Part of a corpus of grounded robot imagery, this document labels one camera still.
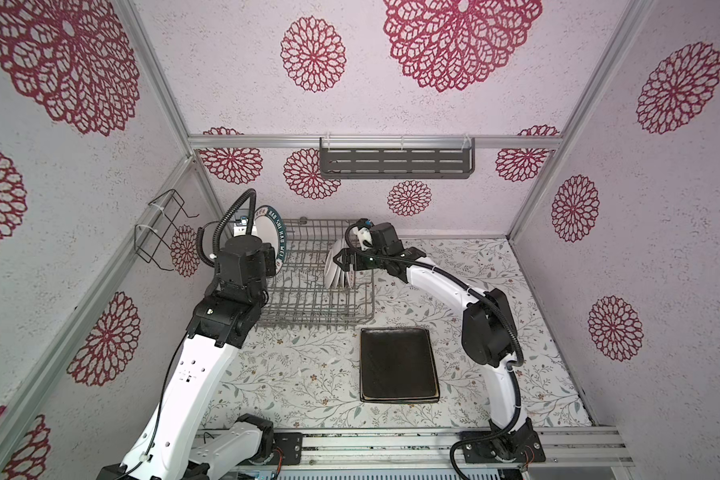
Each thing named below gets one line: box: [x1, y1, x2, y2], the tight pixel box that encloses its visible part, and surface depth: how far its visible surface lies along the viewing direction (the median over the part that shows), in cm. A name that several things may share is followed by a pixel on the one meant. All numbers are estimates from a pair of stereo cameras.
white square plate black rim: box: [359, 378, 440, 403], surface depth 81 cm
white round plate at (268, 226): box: [252, 205, 286, 276], surface depth 79 cm
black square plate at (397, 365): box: [360, 327, 440, 403], surface depth 85 cm
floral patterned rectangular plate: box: [360, 386, 440, 403], surface depth 80 cm
